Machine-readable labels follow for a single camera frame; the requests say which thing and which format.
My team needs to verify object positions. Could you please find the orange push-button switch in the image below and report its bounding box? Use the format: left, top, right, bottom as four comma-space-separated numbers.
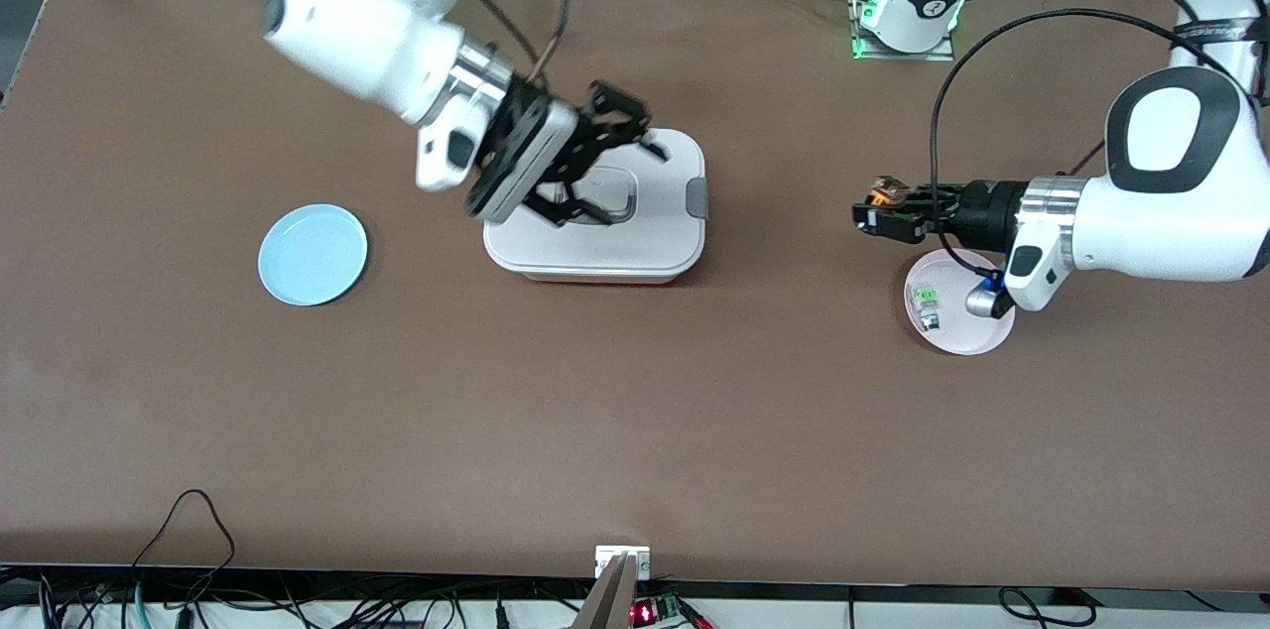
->
865, 175, 911, 210

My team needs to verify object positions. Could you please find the white-lidded pink lunch box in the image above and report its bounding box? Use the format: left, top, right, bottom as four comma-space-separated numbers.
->
482, 127, 711, 286

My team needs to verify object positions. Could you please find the pink round plate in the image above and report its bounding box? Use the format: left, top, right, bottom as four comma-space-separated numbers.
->
903, 248, 1017, 357

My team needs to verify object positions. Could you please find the light blue round plate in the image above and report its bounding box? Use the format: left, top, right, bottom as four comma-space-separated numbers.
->
257, 203, 369, 307

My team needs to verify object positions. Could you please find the circuit board with red display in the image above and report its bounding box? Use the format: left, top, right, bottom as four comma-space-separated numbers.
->
631, 593, 688, 627

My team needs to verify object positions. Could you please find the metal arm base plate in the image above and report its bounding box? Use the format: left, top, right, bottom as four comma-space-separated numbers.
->
846, 0, 959, 63

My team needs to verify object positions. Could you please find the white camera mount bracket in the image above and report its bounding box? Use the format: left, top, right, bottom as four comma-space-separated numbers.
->
575, 545, 653, 629

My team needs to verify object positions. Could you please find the black cable coil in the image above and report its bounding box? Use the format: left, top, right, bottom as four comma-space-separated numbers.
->
997, 586, 1102, 628

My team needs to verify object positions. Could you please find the black looped cable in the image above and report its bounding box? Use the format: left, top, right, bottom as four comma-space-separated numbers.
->
127, 488, 239, 600

